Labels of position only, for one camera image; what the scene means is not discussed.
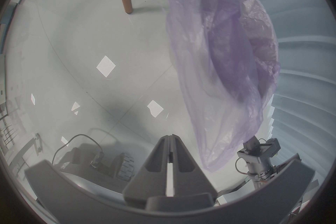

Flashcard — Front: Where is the purple plastic bag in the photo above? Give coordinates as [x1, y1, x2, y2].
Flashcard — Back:
[165, 0, 281, 172]

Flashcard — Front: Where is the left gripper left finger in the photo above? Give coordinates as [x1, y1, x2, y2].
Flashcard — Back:
[122, 135, 172, 211]

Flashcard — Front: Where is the grey cable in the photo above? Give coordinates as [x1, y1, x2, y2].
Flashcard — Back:
[52, 134, 104, 167]

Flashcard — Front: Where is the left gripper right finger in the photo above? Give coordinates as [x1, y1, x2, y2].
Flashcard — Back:
[171, 134, 218, 211]

